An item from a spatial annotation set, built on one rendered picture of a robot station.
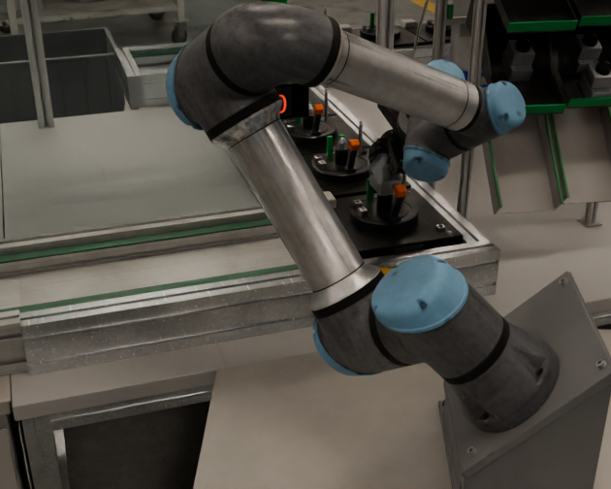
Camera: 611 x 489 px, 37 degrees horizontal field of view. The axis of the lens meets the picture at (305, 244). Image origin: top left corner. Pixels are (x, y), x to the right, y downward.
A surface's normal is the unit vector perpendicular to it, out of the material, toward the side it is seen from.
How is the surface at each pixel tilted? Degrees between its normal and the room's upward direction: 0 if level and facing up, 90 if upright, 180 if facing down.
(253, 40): 68
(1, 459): 90
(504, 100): 55
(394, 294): 38
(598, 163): 45
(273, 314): 90
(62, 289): 0
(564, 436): 90
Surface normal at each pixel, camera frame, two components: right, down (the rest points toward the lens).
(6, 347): 0.30, 0.44
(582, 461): -0.03, 0.47
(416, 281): -0.62, -0.67
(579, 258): 0.00, -0.88
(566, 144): 0.09, -0.30
